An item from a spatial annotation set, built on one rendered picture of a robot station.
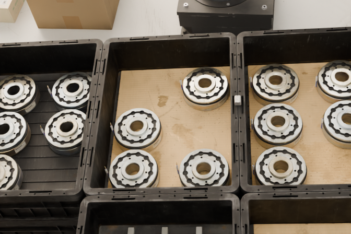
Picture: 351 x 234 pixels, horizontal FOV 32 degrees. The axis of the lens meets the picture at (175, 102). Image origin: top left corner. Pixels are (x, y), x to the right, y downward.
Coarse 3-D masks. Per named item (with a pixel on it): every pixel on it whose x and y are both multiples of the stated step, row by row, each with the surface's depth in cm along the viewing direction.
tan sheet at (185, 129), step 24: (144, 72) 146; (168, 72) 145; (120, 96) 143; (144, 96) 142; (168, 96) 141; (168, 120) 137; (192, 120) 137; (216, 120) 136; (168, 144) 134; (192, 144) 133; (216, 144) 132; (168, 168) 130
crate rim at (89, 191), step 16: (224, 32) 137; (96, 96) 131; (96, 112) 128; (96, 128) 126; (96, 144) 124; (96, 192) 117; (112, 192) 117; (128, 192) 117; (144, 192) 118; (160, 192) 116; (176, 192) 115; (192, 192) 115; (208, 192) 114; (224, 192) 114
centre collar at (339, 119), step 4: (340, 112) 129; (344, 112) 129; (348, 112) 129; (340, 116) 128; (336, 120) 129; (340, 120) 128; (340, 124) 127; (344, 124) 127; (344, 128) 127; (348, 128) 127
